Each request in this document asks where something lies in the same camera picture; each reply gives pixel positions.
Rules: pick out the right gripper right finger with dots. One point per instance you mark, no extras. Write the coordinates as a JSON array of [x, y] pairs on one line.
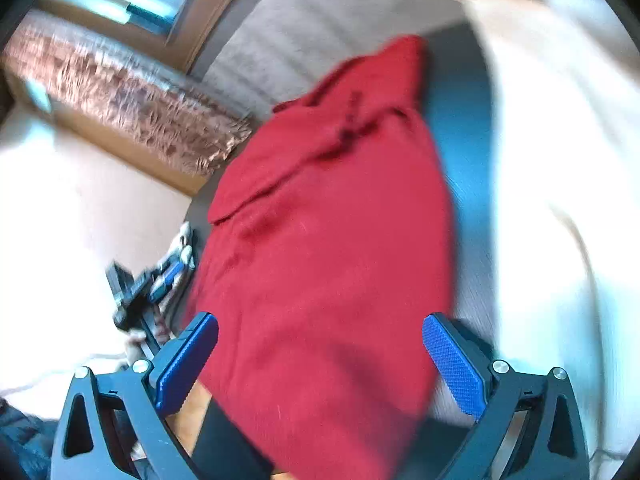
[[551, 444]]

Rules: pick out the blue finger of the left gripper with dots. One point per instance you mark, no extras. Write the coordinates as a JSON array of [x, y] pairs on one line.
[[165, 281]]

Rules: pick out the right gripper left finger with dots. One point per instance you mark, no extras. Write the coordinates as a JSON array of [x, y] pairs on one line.
[[86, 444]]

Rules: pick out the red knit sweater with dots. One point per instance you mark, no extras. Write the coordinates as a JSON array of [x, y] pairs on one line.
[[331, 241]]

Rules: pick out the left forearm dark sleeve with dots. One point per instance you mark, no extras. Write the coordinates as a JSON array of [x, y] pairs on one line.
[[26, 444]]

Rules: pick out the brown patterned curtain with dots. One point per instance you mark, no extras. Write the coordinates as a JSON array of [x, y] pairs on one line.
[[163, 112]]

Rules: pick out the cream white garment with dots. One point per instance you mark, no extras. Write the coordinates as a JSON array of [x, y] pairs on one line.
[[566, 204]]

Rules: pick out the dark leather seat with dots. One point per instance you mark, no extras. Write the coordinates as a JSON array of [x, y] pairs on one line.
[[455, 103]]

